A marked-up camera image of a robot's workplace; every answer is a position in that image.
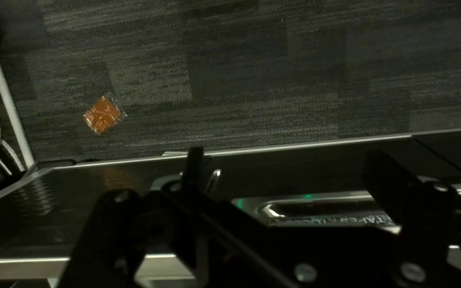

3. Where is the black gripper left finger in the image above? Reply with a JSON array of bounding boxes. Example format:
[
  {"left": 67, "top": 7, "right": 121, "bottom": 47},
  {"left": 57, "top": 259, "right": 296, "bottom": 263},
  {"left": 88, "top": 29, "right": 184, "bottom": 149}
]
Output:
[{"left": 59, "top": 189, "right": 197, "bottom": 288}]

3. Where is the orange candy wrapper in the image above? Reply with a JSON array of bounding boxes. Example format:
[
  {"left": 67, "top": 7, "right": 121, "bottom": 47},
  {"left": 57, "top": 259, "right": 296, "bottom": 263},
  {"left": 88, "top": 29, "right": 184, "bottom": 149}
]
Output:
[{"left": 83, "top": 95, "right": 126, "bottom": 135}]

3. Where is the black drawer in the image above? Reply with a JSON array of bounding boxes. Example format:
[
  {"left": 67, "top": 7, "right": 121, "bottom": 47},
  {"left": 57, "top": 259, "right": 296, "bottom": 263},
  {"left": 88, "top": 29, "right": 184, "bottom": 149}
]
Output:
[{"left": 0, "top": 130, "right": 461, "bottom": 288}]

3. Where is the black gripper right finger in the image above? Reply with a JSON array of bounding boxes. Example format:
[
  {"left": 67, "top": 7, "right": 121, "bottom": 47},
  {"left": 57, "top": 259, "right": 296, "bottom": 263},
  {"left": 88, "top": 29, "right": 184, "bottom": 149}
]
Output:
[{"left": 363, "top": 151, "right": 461, "bottom": 288}]

